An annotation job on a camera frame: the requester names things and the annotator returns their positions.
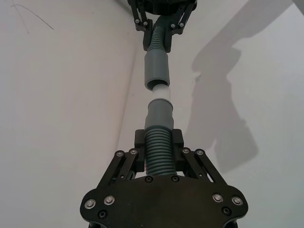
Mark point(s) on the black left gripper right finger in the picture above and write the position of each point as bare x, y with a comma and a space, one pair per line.
177, 139

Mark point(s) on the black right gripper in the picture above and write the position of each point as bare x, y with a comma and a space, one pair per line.
166, 7

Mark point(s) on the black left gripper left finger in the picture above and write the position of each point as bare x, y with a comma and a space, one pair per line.
139, 140

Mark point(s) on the white plastic tube connector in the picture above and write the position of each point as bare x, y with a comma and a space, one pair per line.
161, 93

